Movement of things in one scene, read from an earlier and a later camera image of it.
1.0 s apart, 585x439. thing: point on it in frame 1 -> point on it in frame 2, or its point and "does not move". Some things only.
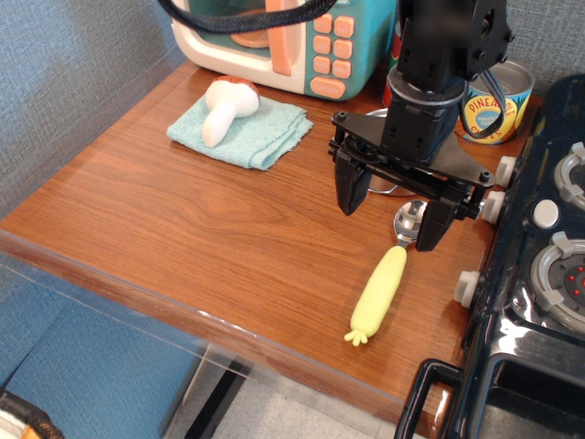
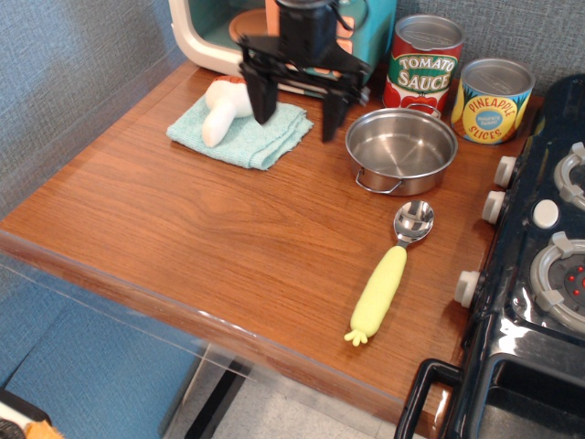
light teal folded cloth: x=260 y=139 does not move
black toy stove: x=523 y=364 does not move
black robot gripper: x=416 y=147 -> x=305 y=51
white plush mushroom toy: x=232 y=98 does not move
